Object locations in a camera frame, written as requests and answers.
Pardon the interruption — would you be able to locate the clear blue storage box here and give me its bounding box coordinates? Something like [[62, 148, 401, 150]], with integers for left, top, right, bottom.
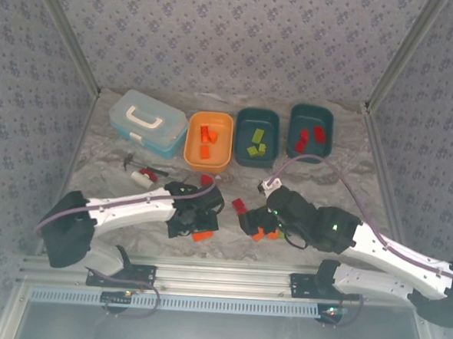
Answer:
[[106, 88, 191, 161]]

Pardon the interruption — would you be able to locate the aluminium table side rail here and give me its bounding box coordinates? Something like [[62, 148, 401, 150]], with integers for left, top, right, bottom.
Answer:
[[35, 87, 104, 261], [354, 103, 418, 258]]

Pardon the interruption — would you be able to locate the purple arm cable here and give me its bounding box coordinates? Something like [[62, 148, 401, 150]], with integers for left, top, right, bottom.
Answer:
[[265, 152, 453, 337], [28, 171, 217, 324]]

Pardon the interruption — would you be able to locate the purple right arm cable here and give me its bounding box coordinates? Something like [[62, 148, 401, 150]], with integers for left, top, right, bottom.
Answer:
[[265, 152, 453, 337]]

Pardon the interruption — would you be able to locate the orange plastic container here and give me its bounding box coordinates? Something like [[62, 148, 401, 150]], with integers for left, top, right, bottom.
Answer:
[[182, 110, 235, 175]]

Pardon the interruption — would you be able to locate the slotted grey cable duct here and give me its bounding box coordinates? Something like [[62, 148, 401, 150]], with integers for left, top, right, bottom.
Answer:
[[29, 285, 342, 321]]

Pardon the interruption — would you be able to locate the dark teal plastic container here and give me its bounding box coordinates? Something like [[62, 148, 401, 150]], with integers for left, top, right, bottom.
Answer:
[[286, 102, 336, 166], [233, 107, 282, 170]]

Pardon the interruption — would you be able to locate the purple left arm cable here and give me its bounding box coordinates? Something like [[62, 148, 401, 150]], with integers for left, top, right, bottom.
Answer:
[[28, 171, 217, 324]]

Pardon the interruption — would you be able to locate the aluminium mounting rail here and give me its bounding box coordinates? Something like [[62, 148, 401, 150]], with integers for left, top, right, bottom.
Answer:
[[18, 245, 398, 306]]

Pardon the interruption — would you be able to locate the aluminium frame post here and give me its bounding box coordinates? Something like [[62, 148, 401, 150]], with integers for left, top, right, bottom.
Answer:
[[21, 0, 108, 96], [363, 0, 451, 117]]

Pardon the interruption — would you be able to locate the small black toy hammer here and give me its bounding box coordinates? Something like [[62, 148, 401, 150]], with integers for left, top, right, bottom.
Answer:
[[122, 153, 171, 177]]

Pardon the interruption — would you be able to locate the white pipe valve red handle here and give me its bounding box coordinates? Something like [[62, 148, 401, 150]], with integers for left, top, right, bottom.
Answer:
[[129, 166, 160, 192]]

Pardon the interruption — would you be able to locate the small circuit board with LED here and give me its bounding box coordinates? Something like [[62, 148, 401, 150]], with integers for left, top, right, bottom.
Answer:
[[100, 290, 134, 304], [316, 304, 348, 318]]

